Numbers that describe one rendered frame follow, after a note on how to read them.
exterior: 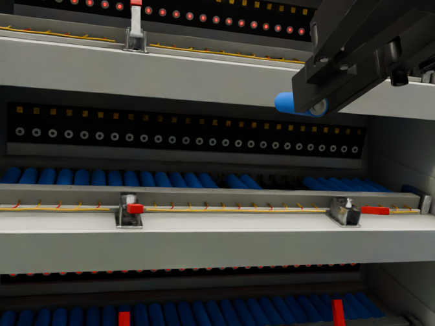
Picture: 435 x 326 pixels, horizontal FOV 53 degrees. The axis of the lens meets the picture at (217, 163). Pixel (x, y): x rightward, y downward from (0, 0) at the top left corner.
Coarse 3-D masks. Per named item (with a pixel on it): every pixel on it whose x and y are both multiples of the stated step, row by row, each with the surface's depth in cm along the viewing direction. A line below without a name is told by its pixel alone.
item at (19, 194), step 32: (0, 192) 46; (32, 192) 47; (64, 192) 47; (96, 192) 48; (160, 192) 50; (192, 192) 51; (224, 192) 53; (256, 192) 54; (288, 192) 56; (320, 192) 57; (352, 192) 59; (384, 192) 61
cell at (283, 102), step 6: (276, 96) 39; (282, 96) 38; (288, 96) 37; (276, 102) 39; (282, 102) 37; (288, 102) 36; (324, 102) 34; (276, 108) 39; (282, 108) 38; (288, 108) 36; (312, 108) 33; (318, 108) 33; (324, 108) 34; (300, 114) 35; (306, 114) 34; (312, 114) 33; (318, 114) 34
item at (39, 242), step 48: (48, 144) 59; (432, 192) 61; (0, 240) 41; (48, 240) 43; (96, 240) 44; (144, 240) 45; (192, 240) 47; (240, 240) 48; (288, 240) 50; (336, 240) 52; (384, 240) 54; (432, 240) 56
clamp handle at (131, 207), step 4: (128, 196) 46; (132, 196) 46; (128, 200) 46; (132, 200) 46; (128, 204) 41; (132, 204) 40; (136, 204) 40; (140, 204) 40; (128, 208) 41; (132, 208) 39; (136, 208) 40; (140, 208) 40; (132, 212) 39; (136, 212) 40; (140, 212) 40
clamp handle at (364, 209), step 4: (348, 200) 53; (352, 200) 53; (348, 204) 54; (348, 208) 53; (352, 208) 52; (356, 208) 51; (360, 208) 51; (364, 208) 50; (368, 208) 49; (372, 208) 48; (376, 208) 48; (380, 208) 47; (384, 208) 47; (388, 208) 47; (364, 212) 50; (368, 212) 49; (372, 212) 48; (376, 212) 48; (380, 212) 47; (384, 212) 47; (388, 212) 47
